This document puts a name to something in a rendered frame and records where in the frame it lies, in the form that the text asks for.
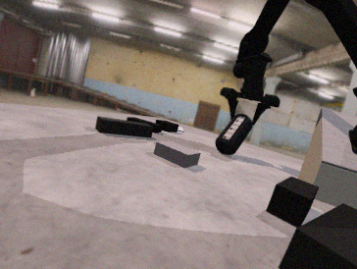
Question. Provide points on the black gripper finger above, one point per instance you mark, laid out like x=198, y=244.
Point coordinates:
x=232, y=104
x=260, y=109

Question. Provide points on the dark grey switch controller unit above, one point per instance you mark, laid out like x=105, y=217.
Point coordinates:
x=234, y=134

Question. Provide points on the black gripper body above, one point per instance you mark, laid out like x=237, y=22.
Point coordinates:
x=251, y=88

